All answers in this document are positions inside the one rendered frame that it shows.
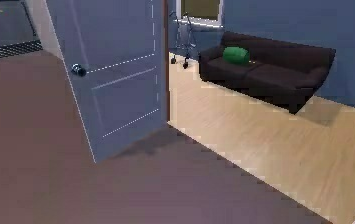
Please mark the white framed window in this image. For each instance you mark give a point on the white framed window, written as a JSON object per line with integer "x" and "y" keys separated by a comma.
{"x": 200, "y": 9}

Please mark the green cushion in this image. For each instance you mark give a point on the green cushion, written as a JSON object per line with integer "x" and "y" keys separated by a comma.
{"x": 235, "y": 55}

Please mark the blue-grey room door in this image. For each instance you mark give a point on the blue-grey room door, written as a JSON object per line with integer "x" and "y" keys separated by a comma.
{"x": 118, "y": 83}

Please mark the grey wheeled cart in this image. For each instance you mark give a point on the grey wheeled cart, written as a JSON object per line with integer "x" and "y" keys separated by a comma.
{"x": 184, "y": 40}

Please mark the black round door knob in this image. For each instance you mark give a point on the black round door knob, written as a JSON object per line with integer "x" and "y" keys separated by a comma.
{"x": 78, "y": 70}

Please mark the dark brown sofa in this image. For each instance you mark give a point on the dark brown sofa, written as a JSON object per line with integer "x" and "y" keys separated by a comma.
{"x": 271, "y": 73}

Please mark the dark grey cabinet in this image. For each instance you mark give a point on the dark grey cabinet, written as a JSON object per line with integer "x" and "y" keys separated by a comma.
{"x": 8, "y": 26}

